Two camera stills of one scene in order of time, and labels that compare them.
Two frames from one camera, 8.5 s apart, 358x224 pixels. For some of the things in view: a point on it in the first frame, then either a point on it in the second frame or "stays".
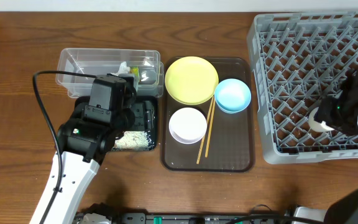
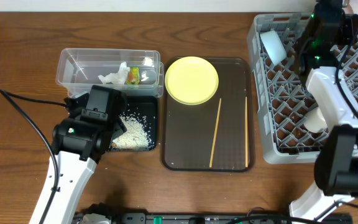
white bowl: [188, 126] -> [353, 7]
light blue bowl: [232, 96] -> [274, 46]
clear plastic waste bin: [145, 63] stays
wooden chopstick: [206, 130] -> [215, 132]
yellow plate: [191, 80] stays
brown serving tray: [215, 136] stays
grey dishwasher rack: [300, 58] stays
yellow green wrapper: [135, 70] stays
